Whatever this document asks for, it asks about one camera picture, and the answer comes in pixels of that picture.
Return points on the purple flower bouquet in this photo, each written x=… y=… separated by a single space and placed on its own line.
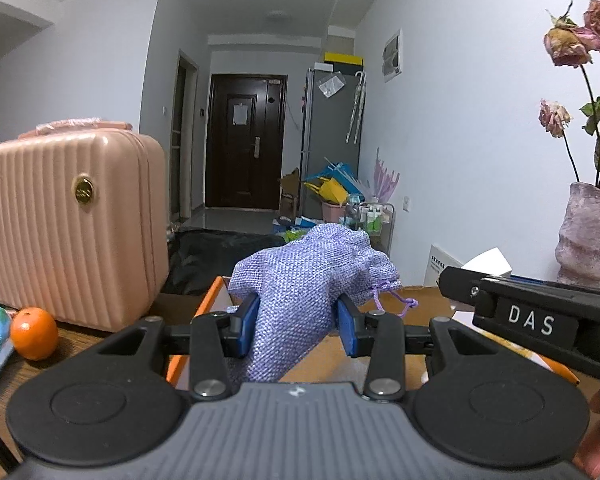
x=386 y=180

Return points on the mauve textured vase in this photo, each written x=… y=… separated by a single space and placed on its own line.
x=587 y=235

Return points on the grey refrigerator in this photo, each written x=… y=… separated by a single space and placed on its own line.
x=325 y=135

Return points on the cardboard box with orange edge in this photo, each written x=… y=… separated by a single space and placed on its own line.
x=432 y=305

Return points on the clear plastic bag on refrigerator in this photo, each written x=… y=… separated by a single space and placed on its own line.
x=332 y=85

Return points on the pink ribbed suitcase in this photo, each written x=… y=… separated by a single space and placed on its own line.
x=55 y=240

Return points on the dark brown entrance door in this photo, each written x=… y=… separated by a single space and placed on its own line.
x=225 y=160

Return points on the white paper notice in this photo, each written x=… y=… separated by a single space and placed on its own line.
x=240 y=113

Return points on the pink flat pack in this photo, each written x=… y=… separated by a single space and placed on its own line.
x=75 y=127

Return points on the person's right hand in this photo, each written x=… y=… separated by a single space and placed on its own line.
x=597 y=450

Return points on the black bag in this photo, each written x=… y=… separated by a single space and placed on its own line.
x=205 y=260

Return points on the pink plastic bucket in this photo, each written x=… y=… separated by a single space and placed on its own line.
x=332 y=212

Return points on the metal trolley cart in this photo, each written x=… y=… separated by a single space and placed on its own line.
x=377 y=220

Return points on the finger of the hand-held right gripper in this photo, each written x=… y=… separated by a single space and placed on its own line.
x=457 y=285

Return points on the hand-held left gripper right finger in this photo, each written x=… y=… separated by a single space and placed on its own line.
x=349 y=325

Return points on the white board with label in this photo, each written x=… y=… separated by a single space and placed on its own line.
x=437 y=265

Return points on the dried brown-pink rose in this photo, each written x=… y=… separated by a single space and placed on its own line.
x=567 y=42

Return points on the orange fruit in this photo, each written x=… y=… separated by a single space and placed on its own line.
x=34 y=335

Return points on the yellow and black box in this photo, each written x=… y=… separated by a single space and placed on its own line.
x=344 y=59

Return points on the small dried pink rose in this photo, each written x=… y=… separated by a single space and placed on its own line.
x=554 y=117

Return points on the white wall socket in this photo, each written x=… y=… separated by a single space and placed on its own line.
x=406 y=204

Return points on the side doorway frame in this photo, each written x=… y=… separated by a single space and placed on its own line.
x=180 y=160

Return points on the blue bag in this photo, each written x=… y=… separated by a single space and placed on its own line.
x=340 y=172

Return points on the white folded umbrella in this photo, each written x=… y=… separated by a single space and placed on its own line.
x=351 y=115
x=361 y=105

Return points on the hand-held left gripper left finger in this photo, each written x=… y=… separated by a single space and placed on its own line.
x=247 y=325

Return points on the yellow bag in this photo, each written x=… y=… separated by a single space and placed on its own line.
x=330 y=191

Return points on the brown cardboard box by door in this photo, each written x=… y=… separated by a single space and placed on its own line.
x=289 y=195

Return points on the green printed bag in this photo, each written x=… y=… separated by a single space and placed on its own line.
x=295 y=234

